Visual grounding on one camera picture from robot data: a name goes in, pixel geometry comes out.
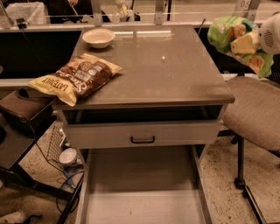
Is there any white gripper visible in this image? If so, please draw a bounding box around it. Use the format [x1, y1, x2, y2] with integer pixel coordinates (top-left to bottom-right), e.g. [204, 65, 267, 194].
[230, 12, 280, 54]

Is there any green rice chip bag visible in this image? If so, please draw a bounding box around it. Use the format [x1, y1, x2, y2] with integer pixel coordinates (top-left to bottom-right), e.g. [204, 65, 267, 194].
[207, 16, 274, 78]

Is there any grey drawer cabinet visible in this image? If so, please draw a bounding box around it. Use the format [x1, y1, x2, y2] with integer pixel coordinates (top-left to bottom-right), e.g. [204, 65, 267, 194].
[52, 24, 236, 224]

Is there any yellow brown chip bag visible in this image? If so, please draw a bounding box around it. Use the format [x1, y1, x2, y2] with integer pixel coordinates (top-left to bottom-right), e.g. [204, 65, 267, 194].
[28, 53, 122, 107]

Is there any open middle drawer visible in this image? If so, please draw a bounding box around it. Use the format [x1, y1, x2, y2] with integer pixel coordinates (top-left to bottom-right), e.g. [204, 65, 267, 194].
[75, 146, 215, 224]

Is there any white plastic bag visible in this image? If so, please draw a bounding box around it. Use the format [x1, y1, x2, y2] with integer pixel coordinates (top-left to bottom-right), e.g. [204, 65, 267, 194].
[6, 2, 47, 25]

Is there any beige office chair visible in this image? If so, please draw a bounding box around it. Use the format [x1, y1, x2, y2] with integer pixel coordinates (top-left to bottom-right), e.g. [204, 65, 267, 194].
[219, 72, 280, 224]

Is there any white paper bowl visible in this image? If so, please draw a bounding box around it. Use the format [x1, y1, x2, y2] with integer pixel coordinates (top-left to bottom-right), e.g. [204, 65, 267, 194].
[82, 28, 115, 49]

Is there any person in background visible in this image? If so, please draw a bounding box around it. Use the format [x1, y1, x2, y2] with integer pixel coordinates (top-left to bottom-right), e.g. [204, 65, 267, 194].
[45, 0, 94, 24]

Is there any white round container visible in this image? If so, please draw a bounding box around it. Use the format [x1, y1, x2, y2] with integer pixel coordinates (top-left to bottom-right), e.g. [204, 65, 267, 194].
[59, 148, 77, 166]

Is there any dark side table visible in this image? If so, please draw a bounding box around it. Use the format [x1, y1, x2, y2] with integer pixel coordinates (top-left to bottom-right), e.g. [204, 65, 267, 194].
[0, 115, 84, 224]

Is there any top drawer with black handle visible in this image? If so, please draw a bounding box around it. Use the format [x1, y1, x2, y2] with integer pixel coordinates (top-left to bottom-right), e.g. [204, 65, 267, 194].
[64, 120, 222, 149]

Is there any wire basket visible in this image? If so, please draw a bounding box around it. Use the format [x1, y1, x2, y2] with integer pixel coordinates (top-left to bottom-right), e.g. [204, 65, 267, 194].
[46, 122, 66, 170]

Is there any black floor cable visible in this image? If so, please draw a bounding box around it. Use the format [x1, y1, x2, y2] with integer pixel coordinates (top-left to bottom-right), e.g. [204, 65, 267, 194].
[34, 142, 86, 214]

